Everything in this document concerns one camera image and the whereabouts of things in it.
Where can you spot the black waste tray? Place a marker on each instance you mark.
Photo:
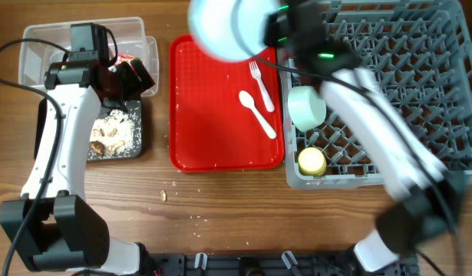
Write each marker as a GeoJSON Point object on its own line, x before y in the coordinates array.
{"type": "Point", "coordinates": [135, 112]}

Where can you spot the white plastic fork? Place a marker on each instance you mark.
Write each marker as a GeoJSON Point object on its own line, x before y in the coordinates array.
{"type": "Point", "coordinates": [256, 74]}

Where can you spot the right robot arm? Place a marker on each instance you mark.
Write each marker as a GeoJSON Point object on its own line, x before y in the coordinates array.
{"type": "Point", "coordinates": [427, 196]}

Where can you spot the rice and food scraps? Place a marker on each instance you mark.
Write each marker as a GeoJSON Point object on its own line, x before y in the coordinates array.
{"type": "Point", "coordinates": [113, 135]}

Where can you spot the grey dishwasher rack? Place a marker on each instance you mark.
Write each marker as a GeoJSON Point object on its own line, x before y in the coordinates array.
{"type": "Point", "coordinates": [421, 54]}

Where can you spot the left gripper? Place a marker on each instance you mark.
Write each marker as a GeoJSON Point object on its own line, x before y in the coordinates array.
{"type": "Point", "coordinates": [136, 87]}

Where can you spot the clear plastic bin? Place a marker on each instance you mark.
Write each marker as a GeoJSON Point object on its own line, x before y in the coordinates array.
{"type": "Point", "coordinates": [131, 39]}

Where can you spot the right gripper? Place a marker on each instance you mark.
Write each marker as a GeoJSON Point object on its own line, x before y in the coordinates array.
{"type": "Point", "coordinates": [266, 33]}

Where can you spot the green bowl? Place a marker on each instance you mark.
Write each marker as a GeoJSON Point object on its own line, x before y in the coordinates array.
{"type": "Point", "coordinates": [307, 109]}

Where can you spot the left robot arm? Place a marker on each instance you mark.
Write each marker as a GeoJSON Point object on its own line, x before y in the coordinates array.
{"type": "Point", "coordinates": [50, 226]}

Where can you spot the yellow plastic cup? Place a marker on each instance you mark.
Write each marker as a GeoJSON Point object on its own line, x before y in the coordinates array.
{"type": "Point", "coordinates": [312, 162]}

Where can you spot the red serving tray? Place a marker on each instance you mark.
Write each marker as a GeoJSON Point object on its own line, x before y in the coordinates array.
{"type": "Point", "coordinates": [210, 130]}

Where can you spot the white plastic spoon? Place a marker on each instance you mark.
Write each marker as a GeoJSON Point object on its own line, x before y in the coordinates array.
{"type": "Point", "coordinates": [248, 102]}

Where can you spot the red snack wrapper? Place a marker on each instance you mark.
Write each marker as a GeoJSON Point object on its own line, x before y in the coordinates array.
{"type": "Point", "coordinates": [126, 59]}

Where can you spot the light blue plate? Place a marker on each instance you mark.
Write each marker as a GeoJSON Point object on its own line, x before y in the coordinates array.
{"type": "Point", "coordinates": [230, 30]}

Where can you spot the food crumb on table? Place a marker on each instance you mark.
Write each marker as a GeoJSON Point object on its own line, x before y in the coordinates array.
{"type": "Point", "coordinates": [163, 195]}

